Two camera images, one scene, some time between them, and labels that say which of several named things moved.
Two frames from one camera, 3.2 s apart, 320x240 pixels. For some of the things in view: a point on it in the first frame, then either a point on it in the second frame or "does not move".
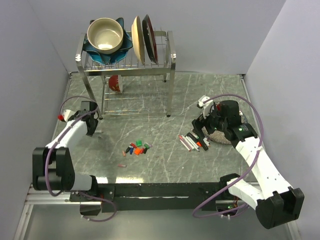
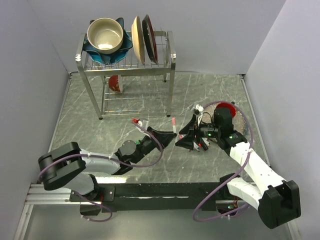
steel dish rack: [127, 88] does not move
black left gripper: [90, 133] -> [167, 136]
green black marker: [203, 144] does not move
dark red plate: [149, 38] does not move
